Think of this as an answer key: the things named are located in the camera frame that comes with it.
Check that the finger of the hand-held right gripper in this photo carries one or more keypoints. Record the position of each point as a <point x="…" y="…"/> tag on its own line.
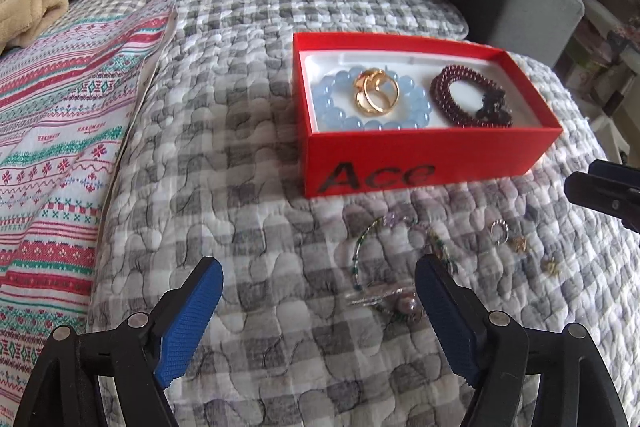
<point x="610" y="197"/>

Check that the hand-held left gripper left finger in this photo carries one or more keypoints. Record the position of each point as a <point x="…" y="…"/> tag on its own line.
<point x="190" y="322"/>

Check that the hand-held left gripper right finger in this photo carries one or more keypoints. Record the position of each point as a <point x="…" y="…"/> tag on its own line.
<point x="445" y="322"/>

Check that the purple pearl earring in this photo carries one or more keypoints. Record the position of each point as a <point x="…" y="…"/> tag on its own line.
<point x="404" y="307"/>

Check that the green gem pendant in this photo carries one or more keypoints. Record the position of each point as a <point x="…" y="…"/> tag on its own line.
<point x="439" y="249"/>

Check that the gold star earring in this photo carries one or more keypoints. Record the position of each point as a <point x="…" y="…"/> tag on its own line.
<point x="520" y="244"/>
<point x="551" y="267"/>

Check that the red cardboard box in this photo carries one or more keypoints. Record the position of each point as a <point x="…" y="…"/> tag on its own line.
<point x="400" y="162"/>

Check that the black beaded charm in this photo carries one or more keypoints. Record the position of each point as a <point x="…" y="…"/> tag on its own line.
<point x="492" y="107"/>

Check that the grey checked quilt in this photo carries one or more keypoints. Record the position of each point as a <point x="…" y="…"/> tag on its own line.
<point x="225" y="132"/>

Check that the grey sofa armrest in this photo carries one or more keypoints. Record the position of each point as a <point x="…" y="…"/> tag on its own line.
<point x="520" y="7"/>

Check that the striped patterned blanket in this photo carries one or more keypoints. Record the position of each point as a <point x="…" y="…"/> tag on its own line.
<point x="60" y="132"/>

